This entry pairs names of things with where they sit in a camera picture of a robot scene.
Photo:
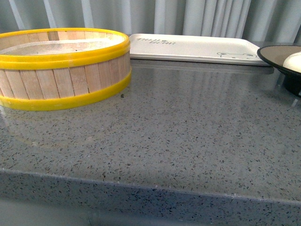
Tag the white rectangular tray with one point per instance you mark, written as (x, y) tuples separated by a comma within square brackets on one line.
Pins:
[(202, 49)]

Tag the wooden steamer with yellow bands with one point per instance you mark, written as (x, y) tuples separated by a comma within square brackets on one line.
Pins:
[(62, 68)]

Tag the white steamed bun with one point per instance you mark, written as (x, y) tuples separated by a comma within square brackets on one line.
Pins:
[(293, 62)]

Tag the tan plate with black rim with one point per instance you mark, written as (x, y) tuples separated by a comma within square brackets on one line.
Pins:
[(275, 56)]

